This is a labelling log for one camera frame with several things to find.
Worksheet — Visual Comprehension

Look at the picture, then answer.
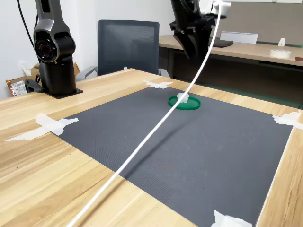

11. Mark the white masking tape piece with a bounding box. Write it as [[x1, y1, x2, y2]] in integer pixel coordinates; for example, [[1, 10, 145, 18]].
[[4, 113, 80, 142], [143, 79, 173, 90], [272, 112, 303, 130], [210, 210, 253, 227]]

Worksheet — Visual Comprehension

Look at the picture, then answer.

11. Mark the round green lid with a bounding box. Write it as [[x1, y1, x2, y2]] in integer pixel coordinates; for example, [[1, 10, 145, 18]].
[[168, 95, 201, 111]]

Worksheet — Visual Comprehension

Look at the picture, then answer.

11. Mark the black flat case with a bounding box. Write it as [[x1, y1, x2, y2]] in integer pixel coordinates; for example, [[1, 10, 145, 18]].
[[212, 39, 234, 47]]

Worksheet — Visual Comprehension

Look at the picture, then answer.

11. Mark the masking tape roll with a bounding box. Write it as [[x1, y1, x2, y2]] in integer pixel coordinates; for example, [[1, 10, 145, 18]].
[[269, 49, 292, 59]]

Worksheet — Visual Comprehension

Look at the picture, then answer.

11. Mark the white camera box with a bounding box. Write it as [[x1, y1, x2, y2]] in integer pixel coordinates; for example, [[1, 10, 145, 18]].
[[200, 0, 232, 19]]

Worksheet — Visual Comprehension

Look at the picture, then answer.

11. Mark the pale wooden desk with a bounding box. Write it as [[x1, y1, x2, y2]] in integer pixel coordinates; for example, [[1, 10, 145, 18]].
[[159, 35, 303, 67]]

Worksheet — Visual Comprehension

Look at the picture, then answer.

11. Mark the dark grey mat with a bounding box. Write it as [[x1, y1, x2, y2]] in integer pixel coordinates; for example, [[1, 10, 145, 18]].
[[51, 86, 294, 227]]

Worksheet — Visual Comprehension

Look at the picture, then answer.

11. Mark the white cable duct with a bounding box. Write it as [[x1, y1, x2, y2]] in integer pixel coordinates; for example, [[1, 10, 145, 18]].
[[220, 31, 258, 45]]

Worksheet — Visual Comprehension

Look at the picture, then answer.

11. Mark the grey desk partition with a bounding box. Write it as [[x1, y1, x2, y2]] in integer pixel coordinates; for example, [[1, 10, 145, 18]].
[[208, 2, 303, 45]]

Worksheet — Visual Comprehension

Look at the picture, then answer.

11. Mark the brown cardboard box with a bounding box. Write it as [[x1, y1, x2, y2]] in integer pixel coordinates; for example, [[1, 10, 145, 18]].
[[28, 61, 81, 82]]

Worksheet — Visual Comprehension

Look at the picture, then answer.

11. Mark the white tissue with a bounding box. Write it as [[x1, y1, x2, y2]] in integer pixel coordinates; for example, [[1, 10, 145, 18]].
[[18, 60, 32, 77]]

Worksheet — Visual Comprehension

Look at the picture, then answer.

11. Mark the white camera cable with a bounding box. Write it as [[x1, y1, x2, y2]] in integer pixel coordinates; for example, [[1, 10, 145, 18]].
[[66, 1, 225, 227]]

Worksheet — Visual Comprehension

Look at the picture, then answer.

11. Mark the black table clamp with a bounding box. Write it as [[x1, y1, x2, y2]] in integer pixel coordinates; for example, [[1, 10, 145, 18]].
[[24, 74, 45, 94]]

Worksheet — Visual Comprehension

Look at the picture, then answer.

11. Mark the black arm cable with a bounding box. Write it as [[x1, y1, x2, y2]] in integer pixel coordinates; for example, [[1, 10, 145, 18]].
[[16, 0, 38, 48]]

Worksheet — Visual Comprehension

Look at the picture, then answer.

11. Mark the dark grey office chair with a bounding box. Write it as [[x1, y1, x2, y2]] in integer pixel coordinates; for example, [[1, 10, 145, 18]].
[[78, 19, 171, 80]]

